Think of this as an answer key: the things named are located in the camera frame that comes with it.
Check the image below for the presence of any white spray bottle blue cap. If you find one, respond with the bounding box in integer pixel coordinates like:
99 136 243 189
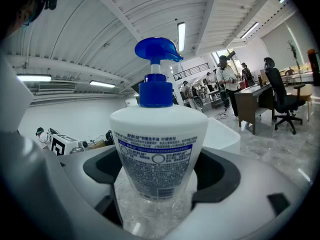
109 36 210 202

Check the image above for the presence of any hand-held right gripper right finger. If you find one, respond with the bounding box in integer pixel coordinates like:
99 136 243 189
174 146 313 240

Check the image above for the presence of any person's head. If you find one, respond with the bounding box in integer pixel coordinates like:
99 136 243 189
0 0 46 39

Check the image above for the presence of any brown desk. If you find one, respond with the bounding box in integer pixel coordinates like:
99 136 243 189
234 83 276 136

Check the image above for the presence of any light wooden table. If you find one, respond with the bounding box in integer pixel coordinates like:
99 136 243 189
291 83 314 123

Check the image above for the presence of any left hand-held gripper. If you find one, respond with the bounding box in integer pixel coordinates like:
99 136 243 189
50 133 90 156

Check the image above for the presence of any tall plant stand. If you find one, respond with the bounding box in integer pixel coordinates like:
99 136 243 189
286 39 302 85

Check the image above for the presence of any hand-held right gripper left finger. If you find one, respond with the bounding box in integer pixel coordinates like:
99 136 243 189
0 131 124 240

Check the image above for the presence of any black mezzanine railing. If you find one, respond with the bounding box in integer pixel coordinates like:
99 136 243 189
173 62 210 82

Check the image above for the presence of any black office chair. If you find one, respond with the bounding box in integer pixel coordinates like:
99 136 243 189
263 57 307 136

